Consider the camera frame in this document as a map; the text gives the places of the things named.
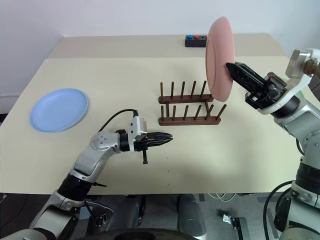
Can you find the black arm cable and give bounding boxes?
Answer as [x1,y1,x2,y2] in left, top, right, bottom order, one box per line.
[97,108,139,132]
[263,180,298,240]

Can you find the black button box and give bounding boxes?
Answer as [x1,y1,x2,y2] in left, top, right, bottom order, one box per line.
[185,34,208,48]

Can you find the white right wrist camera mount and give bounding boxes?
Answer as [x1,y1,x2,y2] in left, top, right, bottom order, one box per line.
[259,48,320,116]

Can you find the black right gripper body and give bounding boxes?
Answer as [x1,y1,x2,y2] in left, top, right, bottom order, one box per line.
[244,72,288,110]

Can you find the blue plate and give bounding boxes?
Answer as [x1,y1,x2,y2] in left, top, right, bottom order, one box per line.
[29,87,89,133]

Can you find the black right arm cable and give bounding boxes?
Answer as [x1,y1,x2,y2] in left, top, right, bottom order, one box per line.
[263,180,298,240]

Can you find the black metal bracket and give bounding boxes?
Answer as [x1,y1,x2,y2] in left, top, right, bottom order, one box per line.
[221,213,247,239]

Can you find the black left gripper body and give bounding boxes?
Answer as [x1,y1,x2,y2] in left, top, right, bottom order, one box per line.
[133,133,151,166]

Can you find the wooden dish rack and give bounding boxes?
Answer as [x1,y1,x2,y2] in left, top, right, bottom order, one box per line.
[157,80,228,127]

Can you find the dark grey rounded shape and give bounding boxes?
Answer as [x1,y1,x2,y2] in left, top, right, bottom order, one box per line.
[176,194,208,238]
[107,194,146,232]

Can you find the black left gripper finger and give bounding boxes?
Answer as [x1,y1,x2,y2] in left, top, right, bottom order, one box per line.
[148,132,174,141]
[148,138,174,147]

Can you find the pink plate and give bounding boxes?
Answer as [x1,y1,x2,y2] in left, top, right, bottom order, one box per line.
[205,16,235,102]

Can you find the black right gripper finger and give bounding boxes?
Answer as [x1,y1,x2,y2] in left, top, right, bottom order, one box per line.
[234,61,267,85]
[225,62,264,94]

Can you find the white floor cable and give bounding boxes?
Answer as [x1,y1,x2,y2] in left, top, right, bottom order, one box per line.
[209,193,238,202]

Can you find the black round shape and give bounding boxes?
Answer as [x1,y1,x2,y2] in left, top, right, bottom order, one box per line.
[98,228,185,240]

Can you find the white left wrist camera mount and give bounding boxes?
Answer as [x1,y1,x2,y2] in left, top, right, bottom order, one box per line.
[127,115,148,154]

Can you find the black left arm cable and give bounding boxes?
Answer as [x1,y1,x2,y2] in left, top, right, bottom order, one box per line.
[97,108,139,132]

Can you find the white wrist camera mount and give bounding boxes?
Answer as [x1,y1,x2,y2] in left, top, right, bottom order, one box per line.
[127,115,148,154]
[259,48,320,116]

